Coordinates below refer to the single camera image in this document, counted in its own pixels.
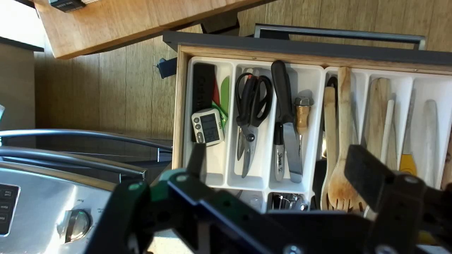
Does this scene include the open wooden cutlery drawer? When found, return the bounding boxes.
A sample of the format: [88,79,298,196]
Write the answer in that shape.
[164,32,452,211]

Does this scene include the stainless steel stove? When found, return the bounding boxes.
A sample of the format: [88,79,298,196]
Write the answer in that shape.
[0,128,172,254]

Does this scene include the black handled knife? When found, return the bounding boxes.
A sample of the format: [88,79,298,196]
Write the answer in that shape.
[271,60,302,183]

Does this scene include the white cutlery tray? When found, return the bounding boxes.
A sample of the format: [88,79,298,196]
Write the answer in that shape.
[184,56,452,211]

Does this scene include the white digital kitchen timer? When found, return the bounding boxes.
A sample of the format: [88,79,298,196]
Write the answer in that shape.
[191,108,223,145]

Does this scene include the black handled scissors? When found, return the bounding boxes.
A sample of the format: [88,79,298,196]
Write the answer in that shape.
[235,72,273,176]

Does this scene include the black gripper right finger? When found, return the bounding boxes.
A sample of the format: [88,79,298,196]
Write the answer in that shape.
[345,144,398,211]

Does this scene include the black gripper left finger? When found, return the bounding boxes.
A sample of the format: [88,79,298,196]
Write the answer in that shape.
[187,144,206,179]

